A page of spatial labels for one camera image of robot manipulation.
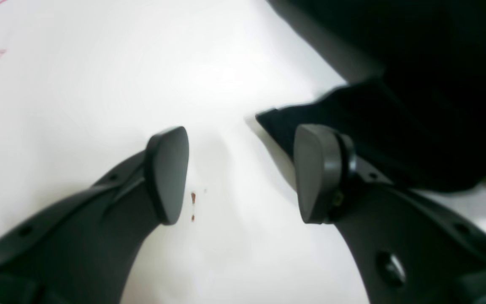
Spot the black T-shirt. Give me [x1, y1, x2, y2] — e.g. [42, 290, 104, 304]
[256, 0, 486, 193]

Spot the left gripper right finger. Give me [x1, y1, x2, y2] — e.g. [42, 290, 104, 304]
[293, 124, 486, 304]

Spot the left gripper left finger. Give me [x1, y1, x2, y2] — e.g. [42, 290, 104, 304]
[0, 126, 189, 304]

